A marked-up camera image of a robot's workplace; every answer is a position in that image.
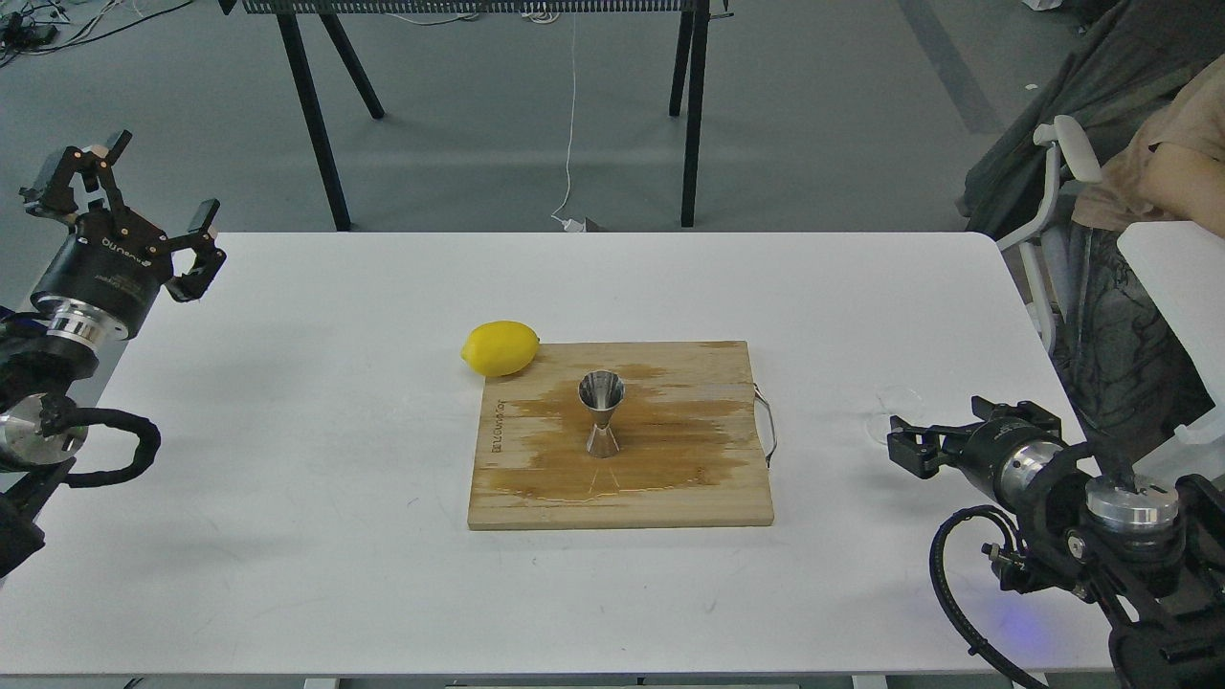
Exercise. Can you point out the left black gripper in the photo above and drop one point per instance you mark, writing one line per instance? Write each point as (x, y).
(120, 276)

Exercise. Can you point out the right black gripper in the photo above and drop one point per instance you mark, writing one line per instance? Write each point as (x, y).
(1001, 457)

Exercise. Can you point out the steel double jigger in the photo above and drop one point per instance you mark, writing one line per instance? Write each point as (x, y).
(601, 392)

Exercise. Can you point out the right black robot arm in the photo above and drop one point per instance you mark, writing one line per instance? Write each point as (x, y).
(1146, 551)

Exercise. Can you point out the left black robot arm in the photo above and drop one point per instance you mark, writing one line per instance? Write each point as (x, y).
(42, 428)

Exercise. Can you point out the wooden cutting board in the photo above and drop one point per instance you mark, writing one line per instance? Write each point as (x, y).
(689, 452)

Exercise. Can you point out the seated person beige shirt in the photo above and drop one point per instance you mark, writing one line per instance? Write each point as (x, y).
(1125, 370)

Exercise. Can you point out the yellow lemon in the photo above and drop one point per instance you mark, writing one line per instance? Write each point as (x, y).
(500, 348)

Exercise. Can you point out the dark grey jacket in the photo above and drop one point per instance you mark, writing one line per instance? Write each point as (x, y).
(1132, 61)

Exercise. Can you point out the black trestle table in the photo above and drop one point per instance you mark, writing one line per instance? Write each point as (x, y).
(398, 103)

